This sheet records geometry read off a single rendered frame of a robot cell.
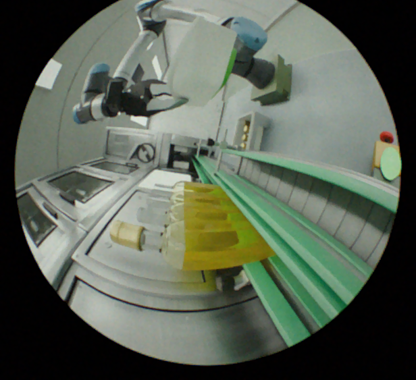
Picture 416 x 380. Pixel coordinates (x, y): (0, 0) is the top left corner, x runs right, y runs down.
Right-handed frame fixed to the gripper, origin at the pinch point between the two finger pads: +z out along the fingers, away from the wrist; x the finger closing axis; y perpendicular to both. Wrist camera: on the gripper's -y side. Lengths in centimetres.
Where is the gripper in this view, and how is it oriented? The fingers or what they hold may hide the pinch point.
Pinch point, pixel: (183, 97)
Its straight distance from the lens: 26.1
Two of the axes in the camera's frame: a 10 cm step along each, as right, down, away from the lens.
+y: -1.7, -3.3, 9.3
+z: 9.8, 0.5, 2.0
